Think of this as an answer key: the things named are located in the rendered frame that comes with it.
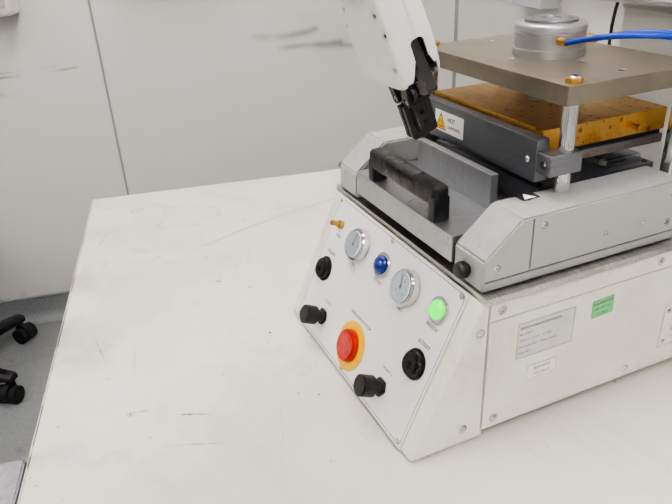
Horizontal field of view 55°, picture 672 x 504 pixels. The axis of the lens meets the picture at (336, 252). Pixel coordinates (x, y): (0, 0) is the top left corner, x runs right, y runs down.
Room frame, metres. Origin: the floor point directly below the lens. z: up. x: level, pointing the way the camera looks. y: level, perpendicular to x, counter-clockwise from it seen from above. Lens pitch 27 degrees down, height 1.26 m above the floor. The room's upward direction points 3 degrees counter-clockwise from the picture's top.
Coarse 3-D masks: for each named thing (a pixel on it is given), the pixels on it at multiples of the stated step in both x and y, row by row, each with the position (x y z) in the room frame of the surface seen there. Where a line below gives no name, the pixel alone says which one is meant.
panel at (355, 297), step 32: (352, 224) 0.77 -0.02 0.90; (320, 256) 0.80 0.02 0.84; (416, 256) 0.63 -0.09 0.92; (320, 288) 0.77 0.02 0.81; (352, 288) 0.71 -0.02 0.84; (384, 288) 0.65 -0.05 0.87; (448, 288) 0.57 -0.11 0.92; (352, 320) 0.67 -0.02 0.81; (384, 320) 0.63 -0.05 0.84; (416, 320) 0.59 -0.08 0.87; (448, 320) 0.55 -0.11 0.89; (384, 352) 0.60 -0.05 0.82; (352, 384) 0.62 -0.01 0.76; (416, 384) 0.54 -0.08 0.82; (384, 416) 0.55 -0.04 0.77
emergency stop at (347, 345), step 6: (348, 330) 0.66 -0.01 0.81; (354, 330) 0.66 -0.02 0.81; (342, 336) 0.66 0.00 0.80; (348, 336) 0.65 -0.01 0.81; (354, 336) 0.65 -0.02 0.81; (342, 342) 0.66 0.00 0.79; (348, 342) 0.65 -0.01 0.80; (354, 342) 0.64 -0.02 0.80; (336, 348) 0.66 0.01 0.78; (342, 348) 0.65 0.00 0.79; (348, 348) 0.64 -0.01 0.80; (354, 348) 0.64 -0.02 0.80; (342, 354) 0.65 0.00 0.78; (348, 354) 0.64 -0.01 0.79; (354, 354) 0.64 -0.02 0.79; (342, 360) 0.65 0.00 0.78; (348, 360) 0.64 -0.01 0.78
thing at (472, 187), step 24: (432, 144) 0.75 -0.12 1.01; (432, 168) 0.75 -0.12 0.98; (456, 168) 0.70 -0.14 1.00; (480, 168) 0.66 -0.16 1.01; (360, 192) 0.77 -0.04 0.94; (384, 192) 0.71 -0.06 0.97; (408, 192) 0.70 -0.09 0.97; (456, 192) 0.70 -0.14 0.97; (480, 192) 0.66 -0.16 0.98; (408, 216) 0.66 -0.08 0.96; (456, 216) 0.63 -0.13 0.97; (432, 240) 0.61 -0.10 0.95; (456, 240) 0.58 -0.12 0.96
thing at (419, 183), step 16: (384, 160) 0.71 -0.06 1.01; (400, 160) 0.70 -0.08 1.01; (384, 176) 0.75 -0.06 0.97; (400, 176) 0.68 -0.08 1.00; (416, 176) 0.65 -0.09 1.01; (432, 176) 0.65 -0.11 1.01; (416, 192) 0.65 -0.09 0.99; (432, 192) 0.62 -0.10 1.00; (432, 208) 0.62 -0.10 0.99; (448, 208) 0.62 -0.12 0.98
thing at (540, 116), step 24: (456, 96) 0.78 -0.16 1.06; (480, 96) 0.78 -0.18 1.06; (504, 96) 0.77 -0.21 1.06; (528, 96) 0.76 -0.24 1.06; (624, 96) 0.75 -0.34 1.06; (504, 120) 0.69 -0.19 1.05; (528, 120) 0.67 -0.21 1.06; (552, 120) 0.66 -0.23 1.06; (600, 120) 0.66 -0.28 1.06; (624, 120) 0.67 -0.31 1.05; (648, 120) 0.69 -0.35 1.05; (552, 144) 0.64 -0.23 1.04; (576, 144) 0.65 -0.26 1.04; (600, 144) 0.67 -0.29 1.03; (624, 144) 0.68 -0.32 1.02
